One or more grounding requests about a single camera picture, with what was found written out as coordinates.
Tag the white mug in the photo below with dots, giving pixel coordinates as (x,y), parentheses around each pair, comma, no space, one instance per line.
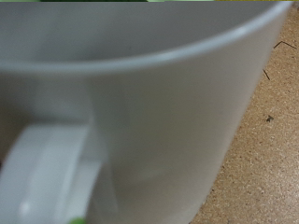
(140,124)

